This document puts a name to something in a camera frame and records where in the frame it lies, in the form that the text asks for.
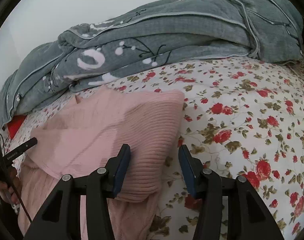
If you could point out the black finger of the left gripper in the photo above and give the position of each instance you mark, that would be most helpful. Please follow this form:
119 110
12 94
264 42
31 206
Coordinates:
21 149

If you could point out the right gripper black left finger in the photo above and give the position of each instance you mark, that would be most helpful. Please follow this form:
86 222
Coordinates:
59 215

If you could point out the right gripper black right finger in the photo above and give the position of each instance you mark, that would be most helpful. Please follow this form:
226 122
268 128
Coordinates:
248 215

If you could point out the pink knit sweater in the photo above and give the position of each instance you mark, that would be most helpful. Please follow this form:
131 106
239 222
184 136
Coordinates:
86 133

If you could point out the person's left hand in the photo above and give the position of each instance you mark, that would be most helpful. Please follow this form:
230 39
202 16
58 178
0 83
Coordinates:
7 193

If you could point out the red cloth under quilt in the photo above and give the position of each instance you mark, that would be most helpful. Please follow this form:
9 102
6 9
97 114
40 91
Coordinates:
15 124

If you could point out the floral rose bed sheet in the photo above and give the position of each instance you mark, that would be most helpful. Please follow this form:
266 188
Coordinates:
240 116

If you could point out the grey floral quilt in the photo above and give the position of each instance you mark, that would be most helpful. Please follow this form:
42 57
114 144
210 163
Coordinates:
152 35

